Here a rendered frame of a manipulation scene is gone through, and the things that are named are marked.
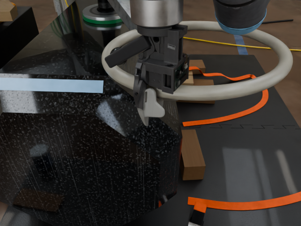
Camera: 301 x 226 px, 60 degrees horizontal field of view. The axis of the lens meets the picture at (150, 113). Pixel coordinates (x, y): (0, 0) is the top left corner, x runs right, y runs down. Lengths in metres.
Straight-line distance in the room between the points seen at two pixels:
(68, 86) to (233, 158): 1.19
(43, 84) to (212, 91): 0.53
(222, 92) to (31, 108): 0.58
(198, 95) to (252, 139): 1.40
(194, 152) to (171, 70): 1.12
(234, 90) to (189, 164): 0.99
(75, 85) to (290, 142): 1.52
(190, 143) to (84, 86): 0.93
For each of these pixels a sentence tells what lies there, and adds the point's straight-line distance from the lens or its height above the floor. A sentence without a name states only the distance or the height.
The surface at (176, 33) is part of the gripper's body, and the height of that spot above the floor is 1.09.
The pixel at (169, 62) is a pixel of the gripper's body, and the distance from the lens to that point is 0.48.
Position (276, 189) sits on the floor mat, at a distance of 1.67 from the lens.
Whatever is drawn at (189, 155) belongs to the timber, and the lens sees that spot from 1.52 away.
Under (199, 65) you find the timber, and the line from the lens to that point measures 2.50.
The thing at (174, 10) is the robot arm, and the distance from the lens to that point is 0.45.
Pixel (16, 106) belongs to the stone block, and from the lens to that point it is 0.89.
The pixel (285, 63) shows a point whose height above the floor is 0.98.
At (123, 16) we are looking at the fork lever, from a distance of 0.96.
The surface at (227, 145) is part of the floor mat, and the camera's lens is 1.80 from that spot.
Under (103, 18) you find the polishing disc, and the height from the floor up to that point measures 0.88.
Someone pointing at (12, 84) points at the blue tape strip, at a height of 0.83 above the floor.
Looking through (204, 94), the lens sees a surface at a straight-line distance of 0.51.
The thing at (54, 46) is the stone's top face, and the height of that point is 0.85.
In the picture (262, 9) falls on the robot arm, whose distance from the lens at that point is 0.52.
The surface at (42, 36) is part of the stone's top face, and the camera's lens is 1.14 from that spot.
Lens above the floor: 1.26
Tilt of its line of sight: 39 degrees down
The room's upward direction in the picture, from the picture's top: straight up
